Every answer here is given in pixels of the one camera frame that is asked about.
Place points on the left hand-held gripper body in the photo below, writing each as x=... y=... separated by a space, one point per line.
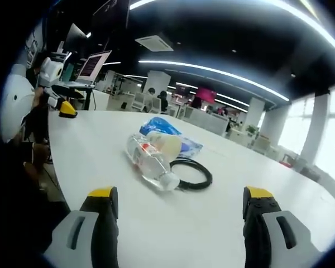
x=48 y=74

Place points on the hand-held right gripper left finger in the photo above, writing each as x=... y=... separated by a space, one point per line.
x=100 y=229

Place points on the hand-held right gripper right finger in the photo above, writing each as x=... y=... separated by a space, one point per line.
x=257 y=229

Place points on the clear plastic water bottle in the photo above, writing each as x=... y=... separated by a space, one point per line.
x=148 y=162

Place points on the blue plastic packet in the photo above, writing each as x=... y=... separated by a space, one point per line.
x=162 y=125

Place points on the cream translucent bottle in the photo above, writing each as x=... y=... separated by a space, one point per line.
x=169 y=145

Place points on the white tabletop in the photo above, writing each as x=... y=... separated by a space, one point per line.
x=106 y=145

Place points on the person's left hand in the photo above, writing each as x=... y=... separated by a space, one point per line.
x=39 y=99

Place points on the black standing desk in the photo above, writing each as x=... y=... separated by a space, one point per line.
x=85 y=95

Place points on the open laptop with lit screen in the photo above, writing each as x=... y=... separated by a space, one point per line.
x=93 y=65

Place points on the dark computer monitor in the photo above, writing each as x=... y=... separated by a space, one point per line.
x=74 y=37

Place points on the white round worn device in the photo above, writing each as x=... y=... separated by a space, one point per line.
x=15 y=106

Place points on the white office chair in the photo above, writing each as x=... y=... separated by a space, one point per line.
x=139 y=102

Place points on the ceiling air conditioner vent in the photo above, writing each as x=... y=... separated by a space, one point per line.
x=155 y=42

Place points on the green potted plant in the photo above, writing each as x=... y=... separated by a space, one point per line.
x=251 y=130

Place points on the bright window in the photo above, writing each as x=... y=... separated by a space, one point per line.
x=329 y=134

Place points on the long ceiling light strip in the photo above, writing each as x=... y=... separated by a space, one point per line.
x=296 y=12
x=212 y=71

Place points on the pink wall screen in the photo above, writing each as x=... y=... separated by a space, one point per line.
x=206 y=94

